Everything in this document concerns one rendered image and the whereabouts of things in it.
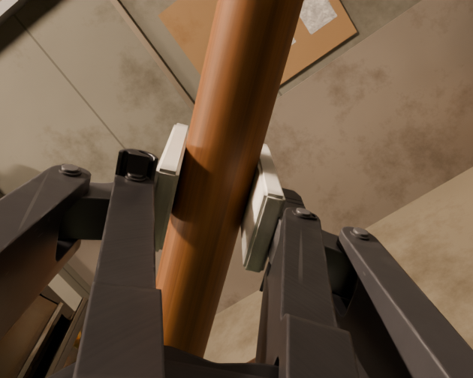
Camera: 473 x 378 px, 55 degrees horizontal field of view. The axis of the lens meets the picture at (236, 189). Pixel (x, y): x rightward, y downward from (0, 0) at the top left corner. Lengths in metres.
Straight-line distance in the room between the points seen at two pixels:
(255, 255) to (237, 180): 0.03
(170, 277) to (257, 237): 0.05
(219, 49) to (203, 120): 0.03
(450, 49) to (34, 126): 3.06
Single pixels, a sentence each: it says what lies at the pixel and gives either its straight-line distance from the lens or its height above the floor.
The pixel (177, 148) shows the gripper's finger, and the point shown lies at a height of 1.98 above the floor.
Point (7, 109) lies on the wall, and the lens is 3.81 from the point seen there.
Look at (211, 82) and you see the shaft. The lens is 0.17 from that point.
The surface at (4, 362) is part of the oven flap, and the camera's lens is 1.85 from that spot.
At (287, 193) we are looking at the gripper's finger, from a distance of 0.18.
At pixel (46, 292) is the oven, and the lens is 2.16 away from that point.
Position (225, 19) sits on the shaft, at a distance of 0.17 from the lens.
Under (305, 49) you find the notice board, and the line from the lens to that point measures 3.35.
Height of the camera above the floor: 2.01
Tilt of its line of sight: 18 degrees down
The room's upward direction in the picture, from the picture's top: 37 degrees counter-clockwise
